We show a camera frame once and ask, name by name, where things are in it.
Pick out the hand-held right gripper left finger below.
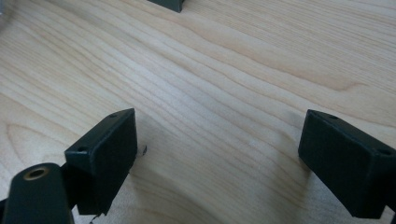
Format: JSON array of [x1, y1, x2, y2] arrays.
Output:
[[64, 107, 138, 217]]

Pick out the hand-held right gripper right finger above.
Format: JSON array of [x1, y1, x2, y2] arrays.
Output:
[[297, 108, 396, 219]]

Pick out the dark box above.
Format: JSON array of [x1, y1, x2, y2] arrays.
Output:
[[147, 0, 187, 14]]

